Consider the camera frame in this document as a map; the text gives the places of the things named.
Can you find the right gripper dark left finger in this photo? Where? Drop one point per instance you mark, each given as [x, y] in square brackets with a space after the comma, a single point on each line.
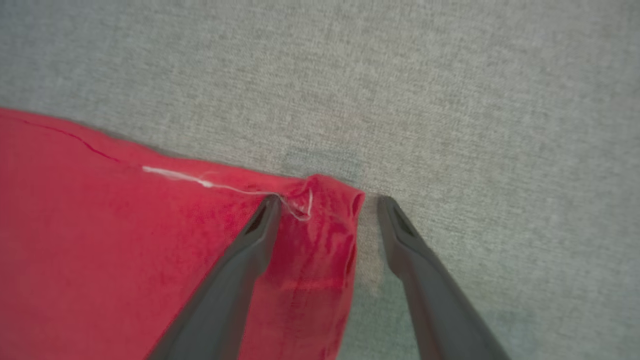
[230, 295]

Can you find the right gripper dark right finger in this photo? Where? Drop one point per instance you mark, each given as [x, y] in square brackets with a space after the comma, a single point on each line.
[435, 300]

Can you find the red and white Bulls jersey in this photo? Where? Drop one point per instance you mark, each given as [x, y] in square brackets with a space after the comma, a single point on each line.
[125, 240]

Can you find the grey fabric sofa cushion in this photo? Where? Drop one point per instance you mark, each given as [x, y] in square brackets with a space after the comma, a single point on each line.
[400, 75]

